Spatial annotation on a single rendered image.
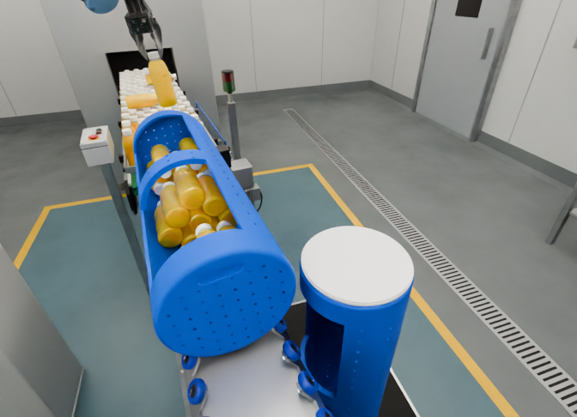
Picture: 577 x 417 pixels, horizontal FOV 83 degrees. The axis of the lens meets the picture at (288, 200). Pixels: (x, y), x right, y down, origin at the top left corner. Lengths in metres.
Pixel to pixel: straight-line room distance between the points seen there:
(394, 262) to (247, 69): 5.02
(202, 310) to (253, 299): 0.10
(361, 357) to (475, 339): 1.31
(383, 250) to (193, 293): 0.50
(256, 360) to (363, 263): 0.34
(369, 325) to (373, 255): 0.17
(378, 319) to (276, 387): 0.26
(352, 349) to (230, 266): 0.41
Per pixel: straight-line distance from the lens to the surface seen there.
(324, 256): 0.85
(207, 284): 0.62
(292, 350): 0.75
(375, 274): 0.83
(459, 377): 2.00
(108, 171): 1.70
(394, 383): 1.71
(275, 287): 0.69
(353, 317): 0.79
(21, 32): 5.78
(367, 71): 6.42
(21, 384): 1.70
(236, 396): 0.78
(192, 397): 0.75
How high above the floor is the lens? 1.62
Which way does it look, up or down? 33 degrees down
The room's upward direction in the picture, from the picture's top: 1 degrees counter-clockwise
